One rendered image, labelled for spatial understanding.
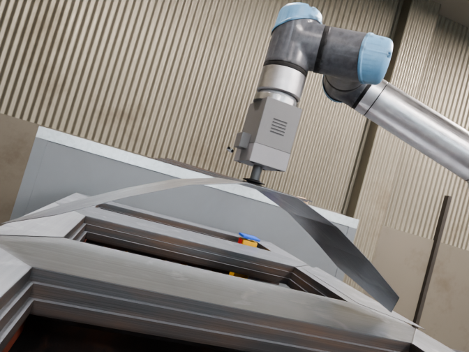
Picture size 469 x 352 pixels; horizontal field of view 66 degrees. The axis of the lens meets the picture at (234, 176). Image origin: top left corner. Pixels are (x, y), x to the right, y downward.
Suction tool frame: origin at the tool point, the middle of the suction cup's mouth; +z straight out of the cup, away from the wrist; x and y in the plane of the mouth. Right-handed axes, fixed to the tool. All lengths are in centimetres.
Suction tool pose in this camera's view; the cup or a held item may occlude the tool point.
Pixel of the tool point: (250, 193)
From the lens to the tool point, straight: 60.1
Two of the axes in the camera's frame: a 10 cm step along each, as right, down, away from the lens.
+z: -2.7, 9.6, -0.4
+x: 9.2, 2.7, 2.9
